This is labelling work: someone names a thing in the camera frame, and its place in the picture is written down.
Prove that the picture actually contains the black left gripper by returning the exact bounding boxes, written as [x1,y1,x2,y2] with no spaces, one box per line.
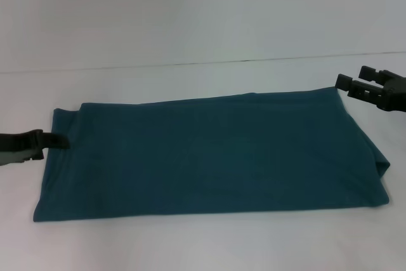
[0,129,72,168]

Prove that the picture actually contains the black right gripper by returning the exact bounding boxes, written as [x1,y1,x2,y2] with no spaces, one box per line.
[334,65,406,113]

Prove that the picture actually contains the teal FREE print T-shirt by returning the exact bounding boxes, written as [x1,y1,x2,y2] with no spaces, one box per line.
[32,91,392,224]

